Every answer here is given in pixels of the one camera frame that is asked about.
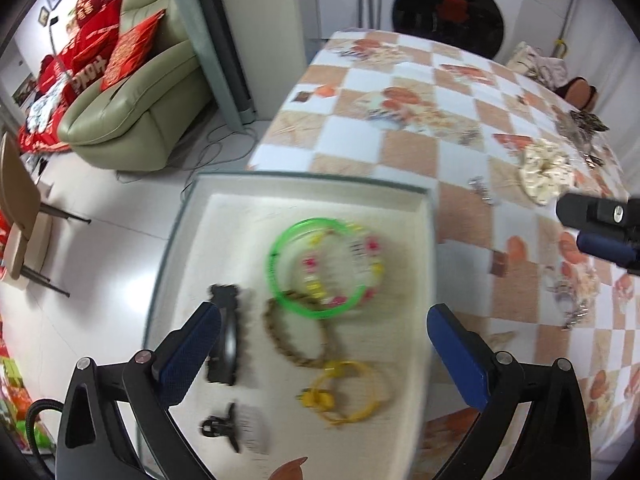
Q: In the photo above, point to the cream polka dot scrunchie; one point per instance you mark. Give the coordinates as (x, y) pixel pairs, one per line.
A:
(545, 172)

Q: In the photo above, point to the leopard print bow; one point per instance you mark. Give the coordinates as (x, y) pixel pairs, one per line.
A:
(588, 121)

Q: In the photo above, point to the checkered printed tablecloth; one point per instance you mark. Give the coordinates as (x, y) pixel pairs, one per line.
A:
(405, 109)

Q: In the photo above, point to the white washing machine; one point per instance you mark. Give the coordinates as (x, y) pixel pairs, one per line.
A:
(482, 27)

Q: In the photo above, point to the green leather sofa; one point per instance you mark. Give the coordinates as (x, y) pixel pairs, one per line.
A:
(134, 125)

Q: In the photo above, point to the red cushion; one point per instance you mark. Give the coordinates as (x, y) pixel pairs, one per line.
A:
(132, 50)

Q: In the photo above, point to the small silver clip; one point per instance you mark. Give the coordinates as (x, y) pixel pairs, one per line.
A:
(480, 188)

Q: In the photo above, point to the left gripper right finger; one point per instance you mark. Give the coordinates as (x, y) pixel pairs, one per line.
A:
(554, 442)

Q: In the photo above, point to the silver star hair clip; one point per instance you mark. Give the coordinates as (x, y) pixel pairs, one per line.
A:
(574, 309)

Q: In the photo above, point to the beige bag with hanger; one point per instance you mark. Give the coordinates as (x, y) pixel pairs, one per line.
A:
(530, 62)

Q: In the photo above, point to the green plastic bangle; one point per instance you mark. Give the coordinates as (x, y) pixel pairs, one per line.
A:
(321, 268)

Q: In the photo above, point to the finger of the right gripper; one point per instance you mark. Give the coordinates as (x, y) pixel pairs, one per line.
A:
(622, 254)

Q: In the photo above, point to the small black claw clip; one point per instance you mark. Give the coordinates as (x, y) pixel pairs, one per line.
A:
(223, 427)

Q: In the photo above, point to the long black hair clip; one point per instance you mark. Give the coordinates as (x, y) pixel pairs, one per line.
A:
(223, 359)

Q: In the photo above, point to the wooden chair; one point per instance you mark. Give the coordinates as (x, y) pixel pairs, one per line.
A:
(22, 206)

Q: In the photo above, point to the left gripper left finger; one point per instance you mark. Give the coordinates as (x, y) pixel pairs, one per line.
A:
(93, 442)

